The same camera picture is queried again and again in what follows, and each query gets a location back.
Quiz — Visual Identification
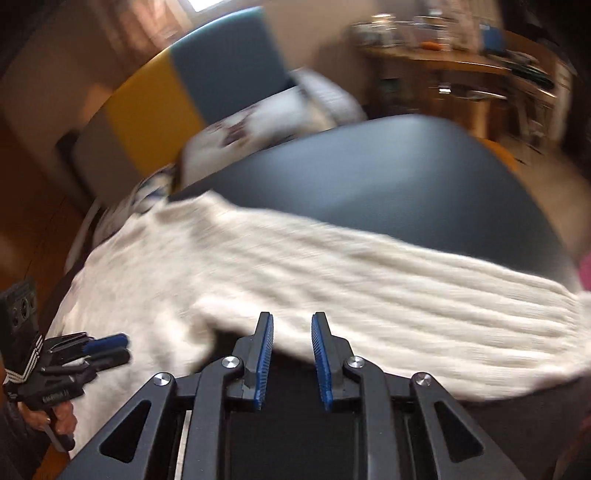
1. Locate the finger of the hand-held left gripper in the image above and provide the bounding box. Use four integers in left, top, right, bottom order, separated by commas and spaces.
83, 333, 129, 356
87, 348, 132, 373

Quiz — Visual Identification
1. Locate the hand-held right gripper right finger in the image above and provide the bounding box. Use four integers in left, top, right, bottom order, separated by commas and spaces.
311, 311, 525, 480

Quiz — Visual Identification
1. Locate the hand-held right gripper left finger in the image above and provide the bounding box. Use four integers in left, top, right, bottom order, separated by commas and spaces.
60, 311, 275, 480

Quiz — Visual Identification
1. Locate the cream knit sweater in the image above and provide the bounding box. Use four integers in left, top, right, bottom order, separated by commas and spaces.
46, 191, 585, 459

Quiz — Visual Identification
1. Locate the person's left hand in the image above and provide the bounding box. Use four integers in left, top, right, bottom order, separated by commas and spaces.
22, 401, 78, 439

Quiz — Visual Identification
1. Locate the geometric print pillow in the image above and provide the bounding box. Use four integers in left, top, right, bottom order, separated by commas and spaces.
92, 168, 185, 243

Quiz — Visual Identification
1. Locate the deer print pillow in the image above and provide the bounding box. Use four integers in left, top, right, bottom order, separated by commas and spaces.
178, 85, 333, 195

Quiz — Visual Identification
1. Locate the grey yellow blue sofa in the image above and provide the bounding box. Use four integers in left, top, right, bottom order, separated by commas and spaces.
55, 7, 365, 259

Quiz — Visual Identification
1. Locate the patterned beige curtain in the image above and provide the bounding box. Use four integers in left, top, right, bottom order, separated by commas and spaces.
99, 0, 195, 61

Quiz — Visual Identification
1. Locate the wooden desk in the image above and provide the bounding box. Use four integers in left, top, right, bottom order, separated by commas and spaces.
360, 44, 513, 139

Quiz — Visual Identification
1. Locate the blue chair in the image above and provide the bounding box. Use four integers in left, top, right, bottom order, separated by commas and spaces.
480, 25, 507, 54

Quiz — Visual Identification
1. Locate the wooden chair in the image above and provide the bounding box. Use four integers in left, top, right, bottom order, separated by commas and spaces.
505, 31, 572, 118

